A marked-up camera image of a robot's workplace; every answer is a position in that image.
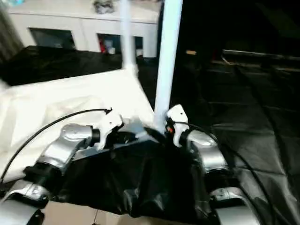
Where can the white plastic table top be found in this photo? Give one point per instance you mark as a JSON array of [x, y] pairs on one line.
[[58, 105]]

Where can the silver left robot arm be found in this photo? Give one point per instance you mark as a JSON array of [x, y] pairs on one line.
[[61, 147]]

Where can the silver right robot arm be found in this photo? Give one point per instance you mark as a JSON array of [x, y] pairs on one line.
[[211, 150]]

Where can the small tan label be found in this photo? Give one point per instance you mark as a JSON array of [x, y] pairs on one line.
[[191, 52]]

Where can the black flat board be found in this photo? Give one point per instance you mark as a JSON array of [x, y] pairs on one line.
[[260, 53]]

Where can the white sideboard cabinet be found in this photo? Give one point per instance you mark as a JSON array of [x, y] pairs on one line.
[[70, 21]]

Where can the dark glittery ornament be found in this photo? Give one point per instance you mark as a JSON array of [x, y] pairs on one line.
[[104, 6]]

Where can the grey curtain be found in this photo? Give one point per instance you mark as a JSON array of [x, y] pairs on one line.
[[9, 32]]

